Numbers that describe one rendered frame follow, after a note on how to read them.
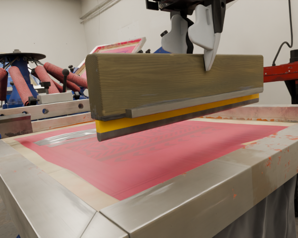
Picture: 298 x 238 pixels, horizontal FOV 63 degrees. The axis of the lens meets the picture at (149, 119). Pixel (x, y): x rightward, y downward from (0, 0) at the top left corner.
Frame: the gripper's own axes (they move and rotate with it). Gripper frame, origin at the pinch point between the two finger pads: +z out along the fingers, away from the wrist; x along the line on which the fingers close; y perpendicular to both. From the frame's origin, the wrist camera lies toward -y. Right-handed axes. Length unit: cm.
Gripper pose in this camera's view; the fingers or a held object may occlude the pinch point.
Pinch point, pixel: (200, 63)
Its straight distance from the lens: 40.5
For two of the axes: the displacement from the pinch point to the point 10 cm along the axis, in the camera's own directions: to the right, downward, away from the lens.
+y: -7.8, 1.6, -6.1
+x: 6.2, 0.4, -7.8
